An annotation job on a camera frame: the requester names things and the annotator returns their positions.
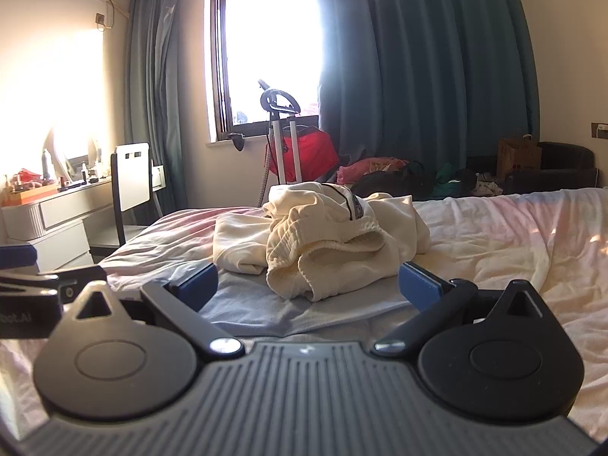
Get white patterned cloth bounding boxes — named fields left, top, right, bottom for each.
left=474, top=173, right=505, bottom=196

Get black clothes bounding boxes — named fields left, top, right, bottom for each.
left=350, top=166, right=439, bottom=201

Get window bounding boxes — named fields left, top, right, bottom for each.
left=205, top=0, right=329, bottom=144

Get bed with pink white sheet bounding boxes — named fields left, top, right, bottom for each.
left=0, top=187, right=608, bottom=438

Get pink clothes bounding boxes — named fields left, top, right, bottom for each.
left=336, top=156, right=410, bottom=185

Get row of cosmetic bottles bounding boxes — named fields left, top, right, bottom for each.
left=57, top=159, right=113, bottom=189

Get green garment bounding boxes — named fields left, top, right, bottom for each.
left=434, top=163, right=477, bottom=196

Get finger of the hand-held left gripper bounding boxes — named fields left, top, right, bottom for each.
left=0, top=244, right=109, bottom=302

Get teal curtain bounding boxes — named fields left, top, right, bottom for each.
left=306, top=0, right=542, bottom=187

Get black armchair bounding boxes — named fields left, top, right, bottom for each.
left=467, top=141, right=600, bottom=196

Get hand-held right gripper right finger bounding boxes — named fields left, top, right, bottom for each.
left=373, top=262, right=554, bottom=355

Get orange tray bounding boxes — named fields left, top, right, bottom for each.
left=2, top=183, right=59, bottom=207

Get garment steamer stand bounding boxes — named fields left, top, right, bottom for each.
left=258, top=80, right=306, bottom=208

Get cream sweatshirt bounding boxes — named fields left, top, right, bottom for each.
left=213, top=181, right=432, bottom=302

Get brown paper bag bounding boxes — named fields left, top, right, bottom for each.
left=496, top=135, right=543, bottom=182

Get white chair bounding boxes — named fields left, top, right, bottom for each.
left=89, top=141, right=155, bottom=260

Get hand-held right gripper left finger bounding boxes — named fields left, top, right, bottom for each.
left=62, top=263, right=245, bottom=362

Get red bag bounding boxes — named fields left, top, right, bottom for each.
left=266, top=126, right=341, bottom=184

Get white dressing table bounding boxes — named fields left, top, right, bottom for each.
left=0, top=176, right=117, bottom=274

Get round vanity mirror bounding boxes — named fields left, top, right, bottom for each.
left=43, top=123, right=103, bottom=177

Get grey curtain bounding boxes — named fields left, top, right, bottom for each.
left=124, top=0, right=212, bottom=212

